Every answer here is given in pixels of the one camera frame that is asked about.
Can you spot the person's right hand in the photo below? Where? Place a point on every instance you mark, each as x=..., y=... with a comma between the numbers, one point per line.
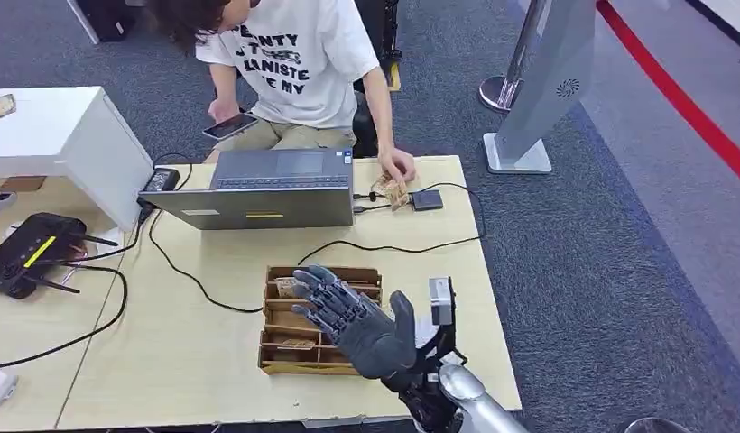
x=222, y=110

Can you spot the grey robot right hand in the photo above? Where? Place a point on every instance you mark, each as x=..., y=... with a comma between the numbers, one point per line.
x=370, y=337

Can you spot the person's left hand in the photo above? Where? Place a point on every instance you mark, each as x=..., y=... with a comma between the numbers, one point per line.
x=398, y=162

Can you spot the black smartphone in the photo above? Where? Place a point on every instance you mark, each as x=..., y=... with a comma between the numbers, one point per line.
x=229, y=127

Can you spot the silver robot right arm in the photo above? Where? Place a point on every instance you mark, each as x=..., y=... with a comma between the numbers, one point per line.
x=468, y=391

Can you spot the small black hub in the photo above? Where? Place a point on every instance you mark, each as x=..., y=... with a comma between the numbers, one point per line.
x=427, y=200

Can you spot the person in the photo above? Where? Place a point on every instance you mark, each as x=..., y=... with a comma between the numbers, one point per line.
x=298, y=71

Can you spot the black power adapter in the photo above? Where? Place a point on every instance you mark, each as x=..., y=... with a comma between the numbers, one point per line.
x=161, y=179

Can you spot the wooden compartment box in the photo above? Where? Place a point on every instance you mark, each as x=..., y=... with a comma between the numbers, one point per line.
x=274, y=367

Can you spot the grey laptop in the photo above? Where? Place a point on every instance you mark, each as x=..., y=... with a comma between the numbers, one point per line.
x=250, y=209

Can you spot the black office chair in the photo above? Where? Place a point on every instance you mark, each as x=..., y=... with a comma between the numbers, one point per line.
x=370, y=24

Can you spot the black box with white leg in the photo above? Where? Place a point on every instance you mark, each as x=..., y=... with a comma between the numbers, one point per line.
x=107, y=18

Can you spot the white cabinet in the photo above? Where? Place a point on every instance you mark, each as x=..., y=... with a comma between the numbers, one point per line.
x=59, y=125

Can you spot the grey standing kiosk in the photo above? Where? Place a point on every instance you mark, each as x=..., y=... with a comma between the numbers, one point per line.
x=549, y=71

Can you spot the black router with antennas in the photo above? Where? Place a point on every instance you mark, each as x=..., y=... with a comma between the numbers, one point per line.
x=29, y=251

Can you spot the round metal base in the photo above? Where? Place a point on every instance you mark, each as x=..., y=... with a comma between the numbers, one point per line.
x=657, y=425

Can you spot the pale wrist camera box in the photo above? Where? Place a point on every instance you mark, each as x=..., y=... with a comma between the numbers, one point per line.
x=440, y=302

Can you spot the chrome stanchion post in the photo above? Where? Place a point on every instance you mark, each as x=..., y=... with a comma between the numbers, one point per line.
x=499, y=92

